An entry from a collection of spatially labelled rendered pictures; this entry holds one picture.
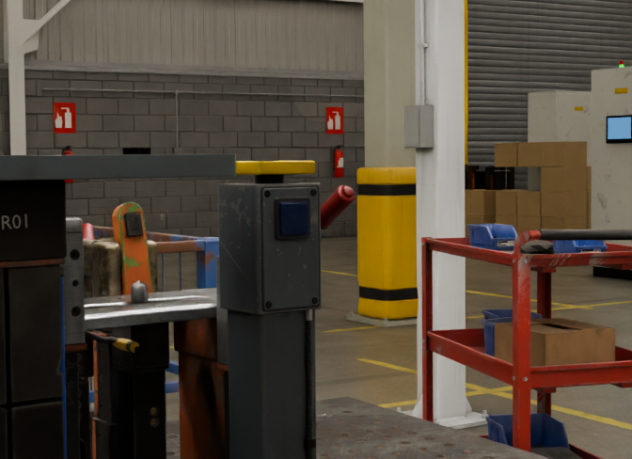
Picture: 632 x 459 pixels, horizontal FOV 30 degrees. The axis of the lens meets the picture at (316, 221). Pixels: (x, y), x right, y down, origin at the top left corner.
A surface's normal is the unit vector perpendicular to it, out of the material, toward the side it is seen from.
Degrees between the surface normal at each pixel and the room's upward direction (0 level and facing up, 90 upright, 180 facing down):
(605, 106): 90
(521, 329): 90
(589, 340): 90
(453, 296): 90
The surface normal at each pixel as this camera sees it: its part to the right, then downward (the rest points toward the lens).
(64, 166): 0.58, 0.04
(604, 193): -0.85, 0.04
